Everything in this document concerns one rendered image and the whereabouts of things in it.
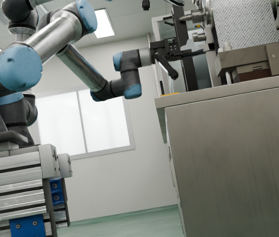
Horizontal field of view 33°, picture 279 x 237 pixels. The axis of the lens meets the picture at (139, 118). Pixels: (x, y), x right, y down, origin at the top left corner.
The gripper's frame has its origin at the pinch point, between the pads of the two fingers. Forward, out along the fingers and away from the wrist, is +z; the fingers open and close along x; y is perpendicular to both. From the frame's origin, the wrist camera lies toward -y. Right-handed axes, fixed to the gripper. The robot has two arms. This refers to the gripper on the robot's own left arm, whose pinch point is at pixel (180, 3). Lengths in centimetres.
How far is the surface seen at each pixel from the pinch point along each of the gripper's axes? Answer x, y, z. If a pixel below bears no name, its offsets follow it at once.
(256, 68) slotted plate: -22.9, -15.0, 39.1
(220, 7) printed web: -4.2, 5.1, 15.4
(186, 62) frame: 29.1, -14.2, 11.9
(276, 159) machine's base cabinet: -30, -41, 59
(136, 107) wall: 552, -6, -62
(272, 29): -4.2, 7.1, 37.8
